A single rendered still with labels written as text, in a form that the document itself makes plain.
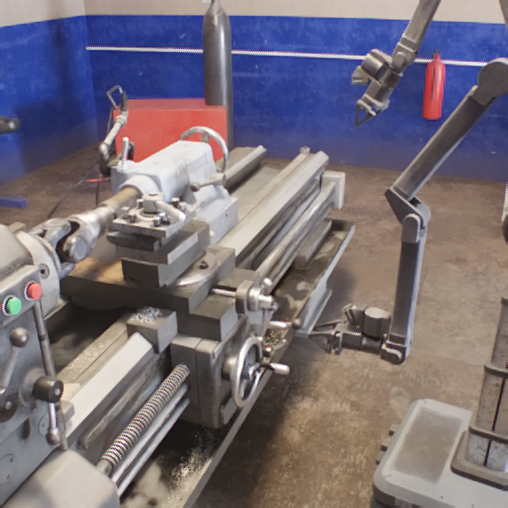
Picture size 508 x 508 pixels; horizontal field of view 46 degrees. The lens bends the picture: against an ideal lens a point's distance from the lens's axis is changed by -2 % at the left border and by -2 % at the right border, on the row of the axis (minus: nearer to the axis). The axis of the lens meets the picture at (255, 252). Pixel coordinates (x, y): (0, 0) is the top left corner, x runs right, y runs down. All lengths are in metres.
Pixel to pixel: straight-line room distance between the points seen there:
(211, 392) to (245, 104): 4.60
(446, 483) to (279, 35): 4.57
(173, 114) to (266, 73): 1.55
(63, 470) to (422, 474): 1.22
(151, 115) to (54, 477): 3.67
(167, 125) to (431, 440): 3.23
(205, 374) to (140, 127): 3.24
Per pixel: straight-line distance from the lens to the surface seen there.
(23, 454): 1.30
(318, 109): 5.89
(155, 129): 4.74
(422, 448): 2.24
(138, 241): 1.65
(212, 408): 1.81
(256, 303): 1.76
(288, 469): 2.47
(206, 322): 1.71
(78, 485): 1.35
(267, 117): 6.06
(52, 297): 1.49
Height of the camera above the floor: 1.75
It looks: 25 degrees down
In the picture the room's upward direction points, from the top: 1 degrees counter-clockwise
